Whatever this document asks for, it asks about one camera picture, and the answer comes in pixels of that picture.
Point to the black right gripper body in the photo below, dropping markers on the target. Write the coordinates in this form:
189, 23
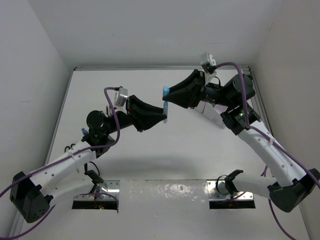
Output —
213, 93

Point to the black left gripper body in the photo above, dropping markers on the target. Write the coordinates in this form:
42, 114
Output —
124, 118

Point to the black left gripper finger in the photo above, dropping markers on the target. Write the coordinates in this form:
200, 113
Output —
146, 122
140, 109

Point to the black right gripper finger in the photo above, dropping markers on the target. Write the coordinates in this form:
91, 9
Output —
192, 80
184, 100

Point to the blue highlighter pen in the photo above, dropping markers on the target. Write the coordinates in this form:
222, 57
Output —
165, 111

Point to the light blue marker cap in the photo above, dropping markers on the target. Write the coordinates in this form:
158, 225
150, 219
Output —
165, 91

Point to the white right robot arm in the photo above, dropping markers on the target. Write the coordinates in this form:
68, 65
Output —
290, 184

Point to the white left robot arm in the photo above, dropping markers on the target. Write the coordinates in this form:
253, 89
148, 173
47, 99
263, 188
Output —
35, 193

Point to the blue capped glue bottle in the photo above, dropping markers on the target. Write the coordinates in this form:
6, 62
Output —
84, 131

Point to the white purple desk organizer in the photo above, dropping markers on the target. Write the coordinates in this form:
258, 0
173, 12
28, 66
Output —
212, 112

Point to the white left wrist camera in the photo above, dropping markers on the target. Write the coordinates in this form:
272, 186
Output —
120, 97

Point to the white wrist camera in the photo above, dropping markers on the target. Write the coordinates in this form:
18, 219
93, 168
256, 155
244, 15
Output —
208, 63
120, 97

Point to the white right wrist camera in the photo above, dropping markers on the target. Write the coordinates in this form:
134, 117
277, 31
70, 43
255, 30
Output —
208, 63

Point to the black handled scissors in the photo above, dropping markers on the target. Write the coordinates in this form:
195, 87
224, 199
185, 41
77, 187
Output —
68, 147

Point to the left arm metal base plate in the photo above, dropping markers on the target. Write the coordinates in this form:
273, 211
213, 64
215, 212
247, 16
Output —
110, 191

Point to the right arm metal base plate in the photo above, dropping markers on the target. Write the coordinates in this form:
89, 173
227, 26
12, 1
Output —
218, 193

